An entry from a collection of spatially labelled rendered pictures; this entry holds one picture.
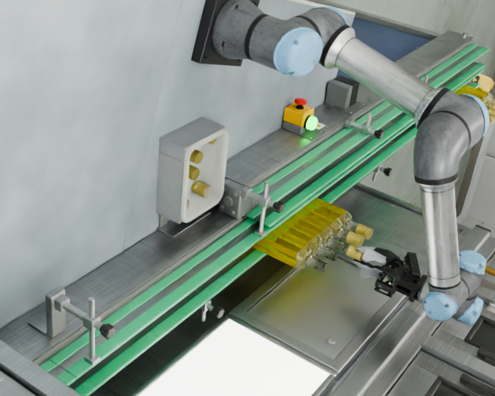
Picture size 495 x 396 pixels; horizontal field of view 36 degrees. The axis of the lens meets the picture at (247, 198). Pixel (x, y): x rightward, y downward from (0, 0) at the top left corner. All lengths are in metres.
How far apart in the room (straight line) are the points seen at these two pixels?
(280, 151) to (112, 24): 0.81
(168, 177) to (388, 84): 0.58
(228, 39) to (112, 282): 0.64
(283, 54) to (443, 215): 0.52
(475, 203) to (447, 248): 6.90
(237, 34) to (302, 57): 0.17
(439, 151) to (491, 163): 6.75
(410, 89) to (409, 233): 0.86
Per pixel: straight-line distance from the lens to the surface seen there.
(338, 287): 2.20
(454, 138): 1.70
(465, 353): 2.14
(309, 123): 2.35
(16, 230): 1.63
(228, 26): 1.84
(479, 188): 8.59
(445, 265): 1.80
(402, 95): 1.82
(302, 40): 1.77
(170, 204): 1.93
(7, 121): 1.50
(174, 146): 1.85
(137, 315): 1.77
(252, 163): 2.16
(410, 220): 2.65
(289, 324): 2.04
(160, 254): 1.92
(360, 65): 1.85
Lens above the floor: 1.80
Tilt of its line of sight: 26 degrees down
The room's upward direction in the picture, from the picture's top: 114 degrees clockwise
